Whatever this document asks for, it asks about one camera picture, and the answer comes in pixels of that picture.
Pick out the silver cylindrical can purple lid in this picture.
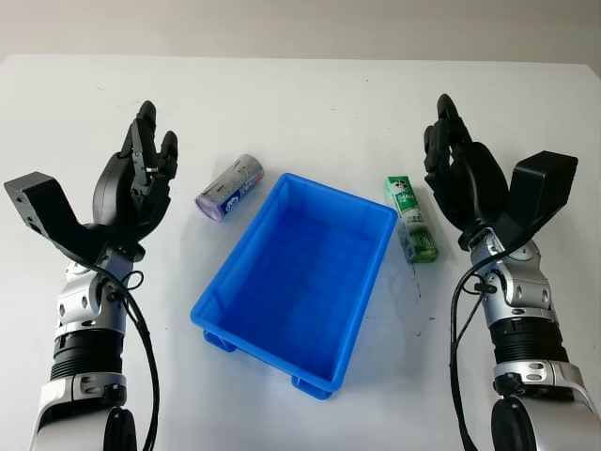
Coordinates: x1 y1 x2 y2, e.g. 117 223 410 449
194 152 268 223

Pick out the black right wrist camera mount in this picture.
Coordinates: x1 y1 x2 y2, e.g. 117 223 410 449
497 150 579 248

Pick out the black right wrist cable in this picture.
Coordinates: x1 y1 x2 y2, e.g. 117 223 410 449
445 234 513 451

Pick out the green toothpaste box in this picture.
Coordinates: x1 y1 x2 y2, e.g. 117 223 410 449
384 174 441 264

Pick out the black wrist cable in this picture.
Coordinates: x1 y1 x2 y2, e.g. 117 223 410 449
445 234 513 451
88 265 161 451

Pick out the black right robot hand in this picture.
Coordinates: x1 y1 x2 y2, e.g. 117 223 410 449
422 92 511 250

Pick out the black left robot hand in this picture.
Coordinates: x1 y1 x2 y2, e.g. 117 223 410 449
92 100 180 259

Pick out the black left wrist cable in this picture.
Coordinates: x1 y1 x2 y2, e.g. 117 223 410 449
88 265 161 451

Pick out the blue plastic tray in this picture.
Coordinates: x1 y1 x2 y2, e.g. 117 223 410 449
189 172 399 401

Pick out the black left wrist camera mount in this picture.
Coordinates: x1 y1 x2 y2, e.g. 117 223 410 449
3 171 114 272

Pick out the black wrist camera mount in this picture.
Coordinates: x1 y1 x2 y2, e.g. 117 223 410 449
3 171 114 272
497 150 579 248

